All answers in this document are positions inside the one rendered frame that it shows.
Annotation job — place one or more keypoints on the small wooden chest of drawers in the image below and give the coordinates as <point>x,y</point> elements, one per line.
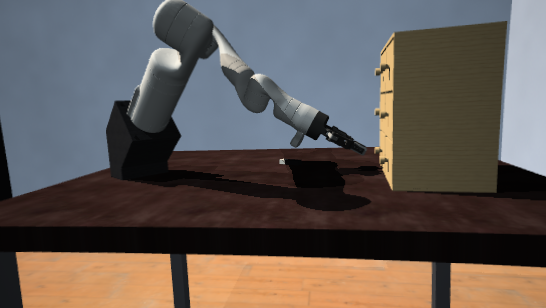
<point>447,94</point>

